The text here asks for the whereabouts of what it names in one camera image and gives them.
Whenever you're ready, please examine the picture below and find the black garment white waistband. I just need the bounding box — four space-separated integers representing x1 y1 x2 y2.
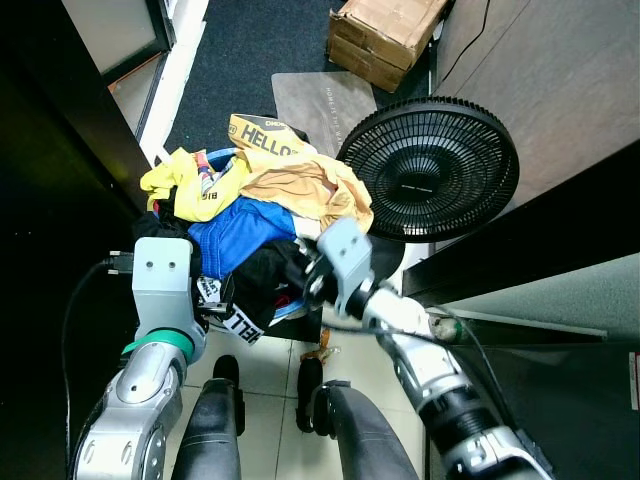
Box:
133 212 323 348

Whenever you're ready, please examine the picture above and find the bright blue garment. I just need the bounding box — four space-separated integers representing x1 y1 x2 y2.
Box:
186 196 302 280

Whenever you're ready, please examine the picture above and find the tan orange garment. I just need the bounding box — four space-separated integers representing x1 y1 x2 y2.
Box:
239 154 376 238

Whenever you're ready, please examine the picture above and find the black robot left leg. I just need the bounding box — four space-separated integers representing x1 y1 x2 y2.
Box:
171 354 247 480

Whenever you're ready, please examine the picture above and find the black robot leg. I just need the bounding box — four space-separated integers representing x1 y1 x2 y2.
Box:
297 358 423 480
171 354 247 480

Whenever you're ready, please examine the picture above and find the grey drain pipe end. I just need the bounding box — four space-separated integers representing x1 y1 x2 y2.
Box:
428 314 468 342

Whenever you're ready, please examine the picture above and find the black yellow HELLO garment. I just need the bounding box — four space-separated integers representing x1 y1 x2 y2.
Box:
227 112 313 162

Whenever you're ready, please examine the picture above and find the black round floor fan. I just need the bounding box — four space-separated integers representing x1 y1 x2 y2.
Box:
336 96 522 283

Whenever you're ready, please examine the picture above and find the black robot right leg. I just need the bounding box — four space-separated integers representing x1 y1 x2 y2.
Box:
297 358 423 480

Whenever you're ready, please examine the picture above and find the grey floor mat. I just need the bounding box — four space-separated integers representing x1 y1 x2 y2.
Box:
271 69 380 160

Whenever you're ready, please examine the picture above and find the brown cardboard box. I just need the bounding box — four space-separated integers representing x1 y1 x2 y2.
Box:
326 0 449 94

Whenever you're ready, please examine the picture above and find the dark door frosted panel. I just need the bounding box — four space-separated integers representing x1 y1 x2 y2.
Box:
58 0 178 138

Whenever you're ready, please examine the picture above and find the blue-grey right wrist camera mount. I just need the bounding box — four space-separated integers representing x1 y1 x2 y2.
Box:
316 217 378 317

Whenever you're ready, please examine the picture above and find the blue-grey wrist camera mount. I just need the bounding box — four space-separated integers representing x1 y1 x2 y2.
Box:
131 236 207 347
316 217 378 317

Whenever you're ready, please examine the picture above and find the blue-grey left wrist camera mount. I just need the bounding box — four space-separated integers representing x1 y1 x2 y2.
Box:
131 236 207 347

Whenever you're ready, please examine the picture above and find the white door frame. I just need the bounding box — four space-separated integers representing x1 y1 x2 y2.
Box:
138 0 212 167

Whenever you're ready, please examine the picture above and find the thin black floor cable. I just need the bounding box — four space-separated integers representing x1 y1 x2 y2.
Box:
438 0 492 93

